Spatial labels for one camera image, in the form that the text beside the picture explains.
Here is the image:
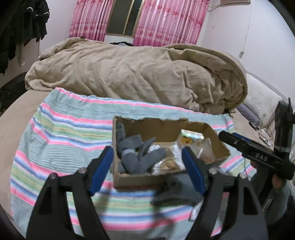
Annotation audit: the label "light grey sock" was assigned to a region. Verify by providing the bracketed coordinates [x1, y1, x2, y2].
[115, 123, 126, 158]

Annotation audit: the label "wall shelf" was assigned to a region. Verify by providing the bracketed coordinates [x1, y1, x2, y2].
[219, 0, 251, 5]

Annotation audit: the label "dark grey sock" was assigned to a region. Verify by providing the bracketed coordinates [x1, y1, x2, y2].
[150, 174, 204, 209]

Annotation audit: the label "pink curtain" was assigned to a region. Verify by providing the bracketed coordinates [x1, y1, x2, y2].
[133, 0, 210, 46]
[68, 0, 115, 42]

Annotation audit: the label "white paper scrap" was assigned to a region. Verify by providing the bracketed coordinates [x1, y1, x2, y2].
[188, 204, 201, 222]

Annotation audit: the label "striped pastel blanket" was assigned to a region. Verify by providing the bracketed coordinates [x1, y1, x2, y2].
[10, 87, 255, 239]

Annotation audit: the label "beige duvet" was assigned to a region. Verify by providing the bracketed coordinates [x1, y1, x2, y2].
[25, 37, 248, 114]

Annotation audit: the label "white hanging cable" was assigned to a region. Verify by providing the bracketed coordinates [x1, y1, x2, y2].
[239, 4, 252, 59]

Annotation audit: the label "person's right hand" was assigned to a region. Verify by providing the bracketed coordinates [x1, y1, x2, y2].
[249, 160, 284, 192]

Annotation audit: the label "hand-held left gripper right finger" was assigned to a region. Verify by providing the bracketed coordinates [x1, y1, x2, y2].
[182, 146, 269, 240]

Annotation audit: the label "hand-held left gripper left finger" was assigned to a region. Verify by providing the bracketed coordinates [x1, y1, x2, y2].
[26, 145, 114, 240]

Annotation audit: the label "clear plastic snack packet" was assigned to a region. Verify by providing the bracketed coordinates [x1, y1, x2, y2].
[192, 138, 217, 163]

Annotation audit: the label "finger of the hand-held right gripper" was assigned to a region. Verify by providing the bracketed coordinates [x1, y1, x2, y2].
[218, 130, 295, 181]
[232, 132, 275, 153]

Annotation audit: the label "black hanging clothes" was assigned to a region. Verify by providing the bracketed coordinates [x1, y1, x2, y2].
[0, 0, 50, 75]

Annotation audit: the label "yellow green snack packet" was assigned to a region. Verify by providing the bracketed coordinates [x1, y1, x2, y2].
[180, 129, 204, 145]

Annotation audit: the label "window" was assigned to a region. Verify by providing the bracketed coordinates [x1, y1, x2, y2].
[105, 0, 144, 37]

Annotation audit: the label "grey blue bolster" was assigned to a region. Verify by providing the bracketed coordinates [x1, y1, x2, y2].
[236, 103, 262, 125]

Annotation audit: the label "white embroidered pillow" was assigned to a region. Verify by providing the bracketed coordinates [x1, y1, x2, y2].
[242, 73, 283, 128]

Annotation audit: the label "black cable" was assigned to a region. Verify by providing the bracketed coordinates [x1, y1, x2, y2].
[248, 122, 276, 146]

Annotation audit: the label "torn cardboard box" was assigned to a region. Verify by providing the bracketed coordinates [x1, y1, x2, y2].
[112, 116, 231, 189]

